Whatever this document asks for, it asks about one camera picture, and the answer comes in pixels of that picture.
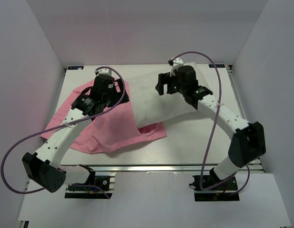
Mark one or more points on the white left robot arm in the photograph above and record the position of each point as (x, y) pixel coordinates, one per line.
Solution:
(44, 165)

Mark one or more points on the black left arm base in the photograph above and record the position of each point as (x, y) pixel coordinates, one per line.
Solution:
(100, 185)

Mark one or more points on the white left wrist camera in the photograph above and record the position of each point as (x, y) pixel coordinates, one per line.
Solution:
(104, 71)

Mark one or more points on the white pillow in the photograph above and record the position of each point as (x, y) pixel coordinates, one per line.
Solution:
(141, 119)

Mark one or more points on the blue left corner label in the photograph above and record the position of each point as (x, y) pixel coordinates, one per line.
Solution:
(75, 67)

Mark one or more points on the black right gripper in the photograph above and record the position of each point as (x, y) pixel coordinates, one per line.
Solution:
(166, 79)

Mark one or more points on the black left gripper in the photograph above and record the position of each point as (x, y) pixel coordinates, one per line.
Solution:
(118, 95)

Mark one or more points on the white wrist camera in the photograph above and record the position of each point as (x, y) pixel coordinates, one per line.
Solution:
(104, 71)
(175, 63)

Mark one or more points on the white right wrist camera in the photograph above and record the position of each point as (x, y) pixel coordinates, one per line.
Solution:
(175, 63)

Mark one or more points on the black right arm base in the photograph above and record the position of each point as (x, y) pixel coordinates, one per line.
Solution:
(224, 192)

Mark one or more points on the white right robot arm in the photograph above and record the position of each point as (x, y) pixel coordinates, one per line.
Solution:
(247, 139)

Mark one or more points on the pink fabric pillowcase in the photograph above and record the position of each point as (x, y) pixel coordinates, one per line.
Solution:
(116, 129)

